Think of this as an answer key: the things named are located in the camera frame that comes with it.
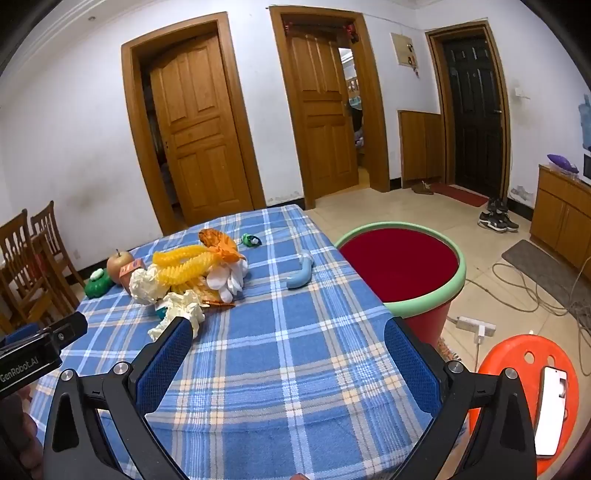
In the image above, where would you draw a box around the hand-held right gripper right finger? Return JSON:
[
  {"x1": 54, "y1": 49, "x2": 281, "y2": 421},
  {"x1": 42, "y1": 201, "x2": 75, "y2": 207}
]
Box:
[{"x1": 384, "y1": 316, "x2": 539, "y2": 480}]

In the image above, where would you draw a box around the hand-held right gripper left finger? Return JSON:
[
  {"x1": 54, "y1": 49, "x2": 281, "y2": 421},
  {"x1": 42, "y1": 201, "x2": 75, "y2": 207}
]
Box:
[{"x1": 44, "y1": 316, "x2": 195, "y2": 480}]

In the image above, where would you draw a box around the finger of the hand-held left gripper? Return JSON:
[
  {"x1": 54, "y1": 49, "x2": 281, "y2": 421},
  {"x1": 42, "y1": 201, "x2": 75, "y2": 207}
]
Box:
[{"x1": 44, "y1": 311, "x2": 88, "y2": 356}]

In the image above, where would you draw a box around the white tissue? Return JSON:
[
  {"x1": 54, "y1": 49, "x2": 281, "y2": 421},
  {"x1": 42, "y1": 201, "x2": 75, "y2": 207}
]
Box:
[
  {"x1": 128, "y1": 267, "x2": 169, "y2": 304},
  {"x1": 148, "y1": 290, "x2": 206, "y2": 342}
]

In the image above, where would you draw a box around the yellow foam fruit net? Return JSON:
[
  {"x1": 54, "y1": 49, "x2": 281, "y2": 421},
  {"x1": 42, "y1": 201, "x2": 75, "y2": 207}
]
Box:
[
  {"x1": 152, "y1": 244, "x2": 215, "y2": 268},
  {"x1": 156, "y1": 255, "x2": 218, "y2": 288}
]

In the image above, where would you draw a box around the red basin green rim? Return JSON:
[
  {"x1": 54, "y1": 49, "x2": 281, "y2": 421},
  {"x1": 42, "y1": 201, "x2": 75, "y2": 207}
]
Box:
[{"x1": 333, "y1": 222, "x2": 467, "y2": 356}]

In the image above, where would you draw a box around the light blue curved tube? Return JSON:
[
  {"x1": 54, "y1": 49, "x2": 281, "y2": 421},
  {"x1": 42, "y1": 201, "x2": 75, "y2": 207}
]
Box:
[{"x1": 286, "y1": 249, "x2": 315, "y2": 291}]

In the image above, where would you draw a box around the green flower-shaped container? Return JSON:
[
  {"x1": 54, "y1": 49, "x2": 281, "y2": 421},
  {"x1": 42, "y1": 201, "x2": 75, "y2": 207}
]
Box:
[{"x1": 84, "y1": 270, "x2": 112, "y2": 298}]

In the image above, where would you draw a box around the white power strip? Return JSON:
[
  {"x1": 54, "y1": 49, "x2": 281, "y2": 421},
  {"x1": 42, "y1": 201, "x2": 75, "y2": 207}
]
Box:
[{"x1": 456, "y1": 316, "x2": 497, "y2": 344}]

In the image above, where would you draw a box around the apple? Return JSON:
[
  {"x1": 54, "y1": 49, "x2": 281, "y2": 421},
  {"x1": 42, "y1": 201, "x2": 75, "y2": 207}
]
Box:
[{"x1": 107, "y1": 249, "x2": 134, "y2": 283}]

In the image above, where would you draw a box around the wooden chair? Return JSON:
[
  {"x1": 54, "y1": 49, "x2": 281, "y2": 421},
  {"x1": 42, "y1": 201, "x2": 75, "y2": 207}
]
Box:
[
  {"x1": 30, "y1": 200, "x2": 86, "y2": 289},
  {"x1": 0, "y1": 209, "x2": 79, "y2": 324}
]

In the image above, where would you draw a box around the orange plastic stool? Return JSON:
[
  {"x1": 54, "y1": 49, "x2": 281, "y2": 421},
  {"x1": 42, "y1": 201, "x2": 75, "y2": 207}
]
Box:
[{"x1": 466, "y1": 335, "x2": 580, "y2": 478}]

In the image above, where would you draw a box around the blue plaid blanket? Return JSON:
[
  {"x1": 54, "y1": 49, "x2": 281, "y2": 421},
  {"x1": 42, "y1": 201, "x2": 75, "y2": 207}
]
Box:
[{"x1": 30, "y1": 203, "x2": 467, "y2": 480}]

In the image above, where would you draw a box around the white smartphone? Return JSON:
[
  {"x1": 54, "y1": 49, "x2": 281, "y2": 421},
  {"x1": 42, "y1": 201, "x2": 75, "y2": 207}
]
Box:
[{"x1": 534, "y1": 366, "x2": 570, "y2": 459}]

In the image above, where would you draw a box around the grey floor mat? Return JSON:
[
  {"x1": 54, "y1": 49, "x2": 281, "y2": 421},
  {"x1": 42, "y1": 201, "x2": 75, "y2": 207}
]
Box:
[{"x1": 501, "y1": 239, "x2": 591, "y2": 319}]

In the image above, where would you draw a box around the red doormat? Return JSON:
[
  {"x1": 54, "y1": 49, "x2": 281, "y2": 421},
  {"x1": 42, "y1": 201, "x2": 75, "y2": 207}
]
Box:
[{"x1": 427, "y1": 182, "x2": 489, "y2": 208}]

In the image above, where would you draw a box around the wooden sideboard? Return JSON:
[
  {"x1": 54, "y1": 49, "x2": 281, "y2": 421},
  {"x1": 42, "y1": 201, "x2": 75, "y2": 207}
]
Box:
[{"x1": 530, "y1": 164, "x2": 591, "y2": 282}]

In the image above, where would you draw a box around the wooden shoe cabinet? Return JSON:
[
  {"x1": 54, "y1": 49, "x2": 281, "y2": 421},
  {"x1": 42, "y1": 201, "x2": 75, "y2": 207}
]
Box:
[{"x1": 398, "y1": 110, "x2": 448, "y2": 188}]

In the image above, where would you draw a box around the wooden door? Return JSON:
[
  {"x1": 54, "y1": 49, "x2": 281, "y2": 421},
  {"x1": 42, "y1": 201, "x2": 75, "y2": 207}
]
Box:
[
  {"x1": 285, "y1": 30, "x2": 360, "y2": 197},
  {"x1": 148, "y1": 32, "x2": 254, "y2": 222}
]

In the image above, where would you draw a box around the purple bag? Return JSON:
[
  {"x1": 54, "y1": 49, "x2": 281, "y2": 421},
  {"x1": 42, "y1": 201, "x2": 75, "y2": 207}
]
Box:
[{"x1": 547, "y1": 154, "x2": 580, "y2": 174}]

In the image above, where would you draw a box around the black door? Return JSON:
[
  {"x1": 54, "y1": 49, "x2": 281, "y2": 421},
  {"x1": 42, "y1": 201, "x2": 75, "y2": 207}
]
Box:
[{"x1": 442, "y1": 37, "x2": 504, "y2": 197}]

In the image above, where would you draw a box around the grey coiled cable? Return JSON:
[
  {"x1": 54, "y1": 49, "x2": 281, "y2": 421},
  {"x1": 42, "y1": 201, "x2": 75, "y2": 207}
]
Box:
[{"x1": 464, "y1": 258, "x2": 591, "y2": 333}]

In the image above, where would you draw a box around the wooden door frame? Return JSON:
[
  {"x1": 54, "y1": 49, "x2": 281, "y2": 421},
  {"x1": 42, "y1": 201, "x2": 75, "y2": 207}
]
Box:
[
  {"x1": 121, "y1": 11, "x2": 267, "y2": 235},
  {"x1": 425, "y1": 21, "x2": 512, "y2": 199},
  {"x1": 269, "y1": 6, "x2": 391, "y2": 210}
]

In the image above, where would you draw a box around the wall electric panel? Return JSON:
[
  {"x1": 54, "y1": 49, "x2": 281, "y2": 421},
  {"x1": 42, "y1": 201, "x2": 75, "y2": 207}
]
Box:
[{"x1": 390, "y1": 32, "x2": 419, "y2": 68}]

